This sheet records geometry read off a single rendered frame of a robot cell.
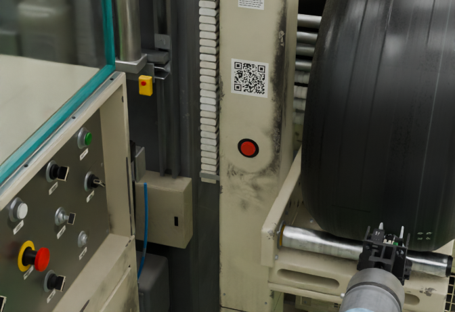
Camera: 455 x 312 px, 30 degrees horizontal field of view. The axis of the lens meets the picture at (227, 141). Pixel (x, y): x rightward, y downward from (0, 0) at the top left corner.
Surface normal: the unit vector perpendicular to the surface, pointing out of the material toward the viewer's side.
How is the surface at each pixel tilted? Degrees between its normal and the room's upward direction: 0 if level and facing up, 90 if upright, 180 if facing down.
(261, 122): 90
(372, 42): 47
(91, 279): 0
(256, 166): 90
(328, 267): 0
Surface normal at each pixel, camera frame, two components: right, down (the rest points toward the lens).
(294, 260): 0.00, -0.86
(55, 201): 0.95, 0.15
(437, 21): -0.17, -0.43
